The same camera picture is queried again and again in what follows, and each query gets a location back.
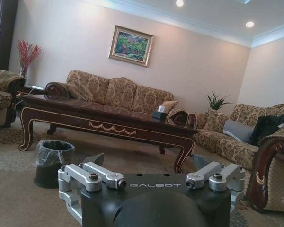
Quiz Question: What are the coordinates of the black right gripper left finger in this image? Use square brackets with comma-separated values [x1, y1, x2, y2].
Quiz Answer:
[58, 152, 127, 227]

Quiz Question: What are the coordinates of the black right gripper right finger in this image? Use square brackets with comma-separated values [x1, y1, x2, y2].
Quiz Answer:
[186, 154, 247, 209]

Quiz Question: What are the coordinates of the black bin with plastic liner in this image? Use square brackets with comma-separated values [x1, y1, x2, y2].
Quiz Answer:
[33, 139, 76, 189]

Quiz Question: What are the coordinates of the grey cushion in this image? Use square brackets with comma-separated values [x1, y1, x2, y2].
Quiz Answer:
[222, 120, 255, 143]

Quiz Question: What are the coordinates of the floral throw pillow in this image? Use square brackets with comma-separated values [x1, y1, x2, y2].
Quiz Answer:
[159, 101, 180, 117]
[203, 108, 231, 133]

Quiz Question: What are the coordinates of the dark wooden coffee table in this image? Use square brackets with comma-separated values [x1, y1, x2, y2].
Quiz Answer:
[18, 91, 200, 171]

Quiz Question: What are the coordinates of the black garment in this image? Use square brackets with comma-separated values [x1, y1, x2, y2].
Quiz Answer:
[249, 113, 284, 146]

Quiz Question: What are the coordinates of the green potted plant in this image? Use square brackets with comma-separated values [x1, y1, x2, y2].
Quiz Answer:
[206, 91, 234, 111]

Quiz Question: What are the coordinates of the long floral patterned sofa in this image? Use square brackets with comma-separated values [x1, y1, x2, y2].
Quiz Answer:
[45, 70, 197, 130]

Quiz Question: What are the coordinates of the black tissue box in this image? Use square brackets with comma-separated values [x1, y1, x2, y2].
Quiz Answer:
[152, 106, 168, 122]

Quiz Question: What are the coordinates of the dark wooden side table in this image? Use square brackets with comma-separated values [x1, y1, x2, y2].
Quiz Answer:
[23, 84, 47, 96]

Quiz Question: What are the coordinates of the floral armchair with fringe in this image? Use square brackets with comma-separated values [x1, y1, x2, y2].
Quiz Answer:
[0, 68, 27, 130]

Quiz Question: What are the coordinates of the gold framed landscape painting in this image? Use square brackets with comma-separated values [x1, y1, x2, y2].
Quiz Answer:
[108, 25, 155, 68]

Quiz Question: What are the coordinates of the red branch decoration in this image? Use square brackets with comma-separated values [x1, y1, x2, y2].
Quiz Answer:
[17, 39, 44, 78]

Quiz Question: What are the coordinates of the dark brown curtain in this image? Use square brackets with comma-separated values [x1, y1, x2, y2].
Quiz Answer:
[0, 0, 18, 71]

